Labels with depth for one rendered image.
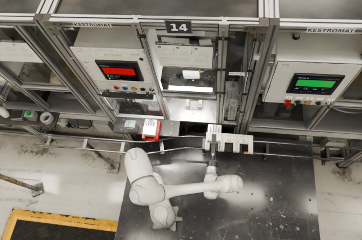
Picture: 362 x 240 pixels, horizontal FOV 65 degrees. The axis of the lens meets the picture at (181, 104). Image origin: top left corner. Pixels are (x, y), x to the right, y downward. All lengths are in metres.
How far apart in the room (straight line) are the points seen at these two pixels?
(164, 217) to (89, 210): 1.34
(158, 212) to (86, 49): 1.17
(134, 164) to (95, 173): 1.77
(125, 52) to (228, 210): 1.43
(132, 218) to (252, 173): 1.01
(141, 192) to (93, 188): 1.80
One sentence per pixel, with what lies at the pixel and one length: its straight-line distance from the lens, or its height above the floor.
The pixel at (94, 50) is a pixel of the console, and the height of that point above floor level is 1.81.
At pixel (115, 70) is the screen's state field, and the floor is 1.66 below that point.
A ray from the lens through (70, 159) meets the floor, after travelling 3.51.
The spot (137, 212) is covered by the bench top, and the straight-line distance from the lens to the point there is 2.42.
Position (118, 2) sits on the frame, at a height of 2.01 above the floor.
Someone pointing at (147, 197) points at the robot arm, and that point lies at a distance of 1.56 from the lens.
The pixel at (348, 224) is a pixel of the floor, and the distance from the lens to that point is 3.29.
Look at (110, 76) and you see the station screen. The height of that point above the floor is 1.59.
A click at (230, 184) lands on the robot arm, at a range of 1.85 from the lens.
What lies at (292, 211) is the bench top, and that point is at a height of 0.68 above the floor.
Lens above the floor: 3.02
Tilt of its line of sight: 62 degrees down
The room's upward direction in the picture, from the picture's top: 12 degrees counter-clockwise
